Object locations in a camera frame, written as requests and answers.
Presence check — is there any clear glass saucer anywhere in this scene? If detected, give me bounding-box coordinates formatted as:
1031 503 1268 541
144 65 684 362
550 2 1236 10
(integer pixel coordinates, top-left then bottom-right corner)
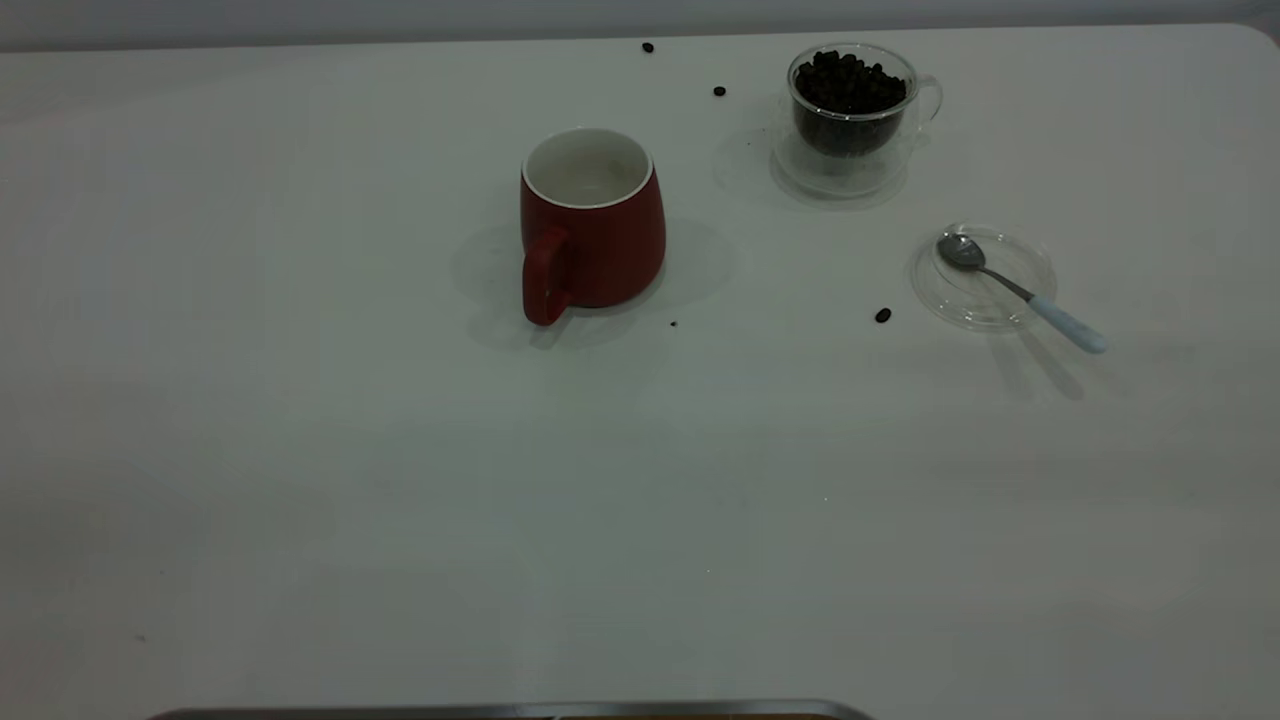
910 225 1058 333

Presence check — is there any clear glass cup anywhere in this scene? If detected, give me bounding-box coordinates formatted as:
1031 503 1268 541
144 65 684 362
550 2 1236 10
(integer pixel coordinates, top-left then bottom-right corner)
770 40 944 198

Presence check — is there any red ceramic mug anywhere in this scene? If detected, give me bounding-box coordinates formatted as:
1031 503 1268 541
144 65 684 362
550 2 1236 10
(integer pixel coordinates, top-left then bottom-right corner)
519 127 667 327

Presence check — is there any metal spoon pale blue handle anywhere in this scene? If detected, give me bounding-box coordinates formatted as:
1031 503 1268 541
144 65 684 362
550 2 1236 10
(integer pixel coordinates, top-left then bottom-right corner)
936 232 1109 355

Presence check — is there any coffee beans heap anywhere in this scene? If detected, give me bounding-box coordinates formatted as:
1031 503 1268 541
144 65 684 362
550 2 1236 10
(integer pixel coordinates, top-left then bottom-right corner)
795 48 909 156

